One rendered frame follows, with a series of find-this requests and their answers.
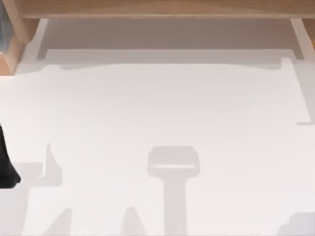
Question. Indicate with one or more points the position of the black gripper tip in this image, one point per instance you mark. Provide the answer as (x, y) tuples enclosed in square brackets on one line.
[(6, 169)]

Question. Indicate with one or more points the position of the wooden cupboard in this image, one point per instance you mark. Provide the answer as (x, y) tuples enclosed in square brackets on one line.
[(157, 8)]

